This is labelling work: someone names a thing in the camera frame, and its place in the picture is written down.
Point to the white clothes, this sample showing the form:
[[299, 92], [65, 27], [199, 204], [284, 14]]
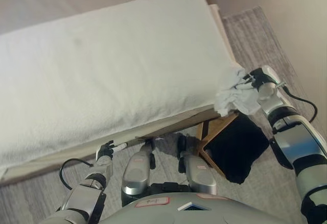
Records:
[[235, 98]]

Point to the beige upholstered bed frame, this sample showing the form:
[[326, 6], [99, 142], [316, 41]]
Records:
[[166, 129]]

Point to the silver robot leg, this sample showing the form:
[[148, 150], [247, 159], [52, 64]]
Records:
[[136, 170], [199, 175]]

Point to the silver robot torso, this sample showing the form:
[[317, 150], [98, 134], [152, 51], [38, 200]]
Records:
[[194, 211]]

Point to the wooden basket with black liner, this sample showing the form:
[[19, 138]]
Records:
[[237, 147]]

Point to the silver right robot leg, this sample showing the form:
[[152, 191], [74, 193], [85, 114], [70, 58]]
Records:
[[199, 175]]

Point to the beige duvet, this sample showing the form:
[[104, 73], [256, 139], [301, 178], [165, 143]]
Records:
[[76, 1]]

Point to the silver left robot leg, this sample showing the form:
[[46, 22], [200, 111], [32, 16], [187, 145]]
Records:
[[136, 170]]

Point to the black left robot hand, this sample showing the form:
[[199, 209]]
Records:
[[106, 151]]

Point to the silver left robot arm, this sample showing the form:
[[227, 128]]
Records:
[[87, 196]]

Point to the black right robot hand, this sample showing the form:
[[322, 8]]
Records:
[[264, 77]]

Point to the white fleece blanket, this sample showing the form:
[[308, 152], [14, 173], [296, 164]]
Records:
[[115, 68]]

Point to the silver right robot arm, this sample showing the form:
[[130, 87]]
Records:
[[296, 142]]

